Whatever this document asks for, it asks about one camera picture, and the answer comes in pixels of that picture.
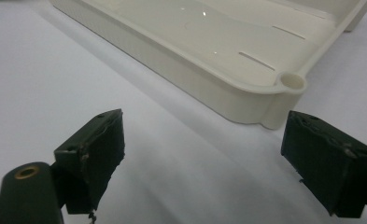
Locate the cream plastic tray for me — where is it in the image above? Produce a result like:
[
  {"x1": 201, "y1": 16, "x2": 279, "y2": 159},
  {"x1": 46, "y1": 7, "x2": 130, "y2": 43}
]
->
[{"x1": 49, "y1": 0, "x2": 367, "y2": 131}]

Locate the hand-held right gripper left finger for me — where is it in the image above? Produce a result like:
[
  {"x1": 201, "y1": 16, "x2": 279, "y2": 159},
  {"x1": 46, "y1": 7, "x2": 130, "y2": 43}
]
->
[{"x1": 53, "y1": 108, "x2": 126, "y2": 216}]

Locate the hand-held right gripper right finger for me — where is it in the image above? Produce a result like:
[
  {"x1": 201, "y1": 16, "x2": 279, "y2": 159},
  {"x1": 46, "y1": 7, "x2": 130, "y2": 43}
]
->
[{"x1": 280, "y1": 109, "x2": 367, "y2": 218}]

